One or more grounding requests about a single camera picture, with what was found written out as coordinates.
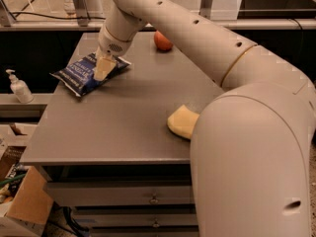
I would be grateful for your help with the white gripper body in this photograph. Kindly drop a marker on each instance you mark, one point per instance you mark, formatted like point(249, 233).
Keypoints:
point(110, 45)

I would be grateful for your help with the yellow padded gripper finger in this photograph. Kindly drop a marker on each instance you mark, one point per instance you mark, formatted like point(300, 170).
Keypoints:
point(104, 67)

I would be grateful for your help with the blue chip bag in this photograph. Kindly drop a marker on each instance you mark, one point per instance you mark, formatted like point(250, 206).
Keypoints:
point(79, 75)

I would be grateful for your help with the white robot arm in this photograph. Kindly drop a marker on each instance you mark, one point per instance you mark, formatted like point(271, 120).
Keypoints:
point(250, 146)

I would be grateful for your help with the yellow wavy sponge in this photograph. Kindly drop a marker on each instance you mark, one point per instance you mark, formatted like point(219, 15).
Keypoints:
point(182, 122)

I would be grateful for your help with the red apple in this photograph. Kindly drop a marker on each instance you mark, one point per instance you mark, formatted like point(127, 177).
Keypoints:
point(161, 42)

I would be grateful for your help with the white pump soap bottle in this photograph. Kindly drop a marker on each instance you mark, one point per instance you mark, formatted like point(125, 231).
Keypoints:
point(19, 88)

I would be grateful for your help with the grey drawer cabinet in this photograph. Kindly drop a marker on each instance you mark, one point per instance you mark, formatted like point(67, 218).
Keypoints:
point(110, 159)

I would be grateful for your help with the cardboard box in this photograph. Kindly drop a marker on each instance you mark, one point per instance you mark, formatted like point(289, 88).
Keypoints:
point(27, 213)

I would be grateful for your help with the metal railing frame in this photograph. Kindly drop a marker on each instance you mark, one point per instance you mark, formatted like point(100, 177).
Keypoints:
point(88, 15)

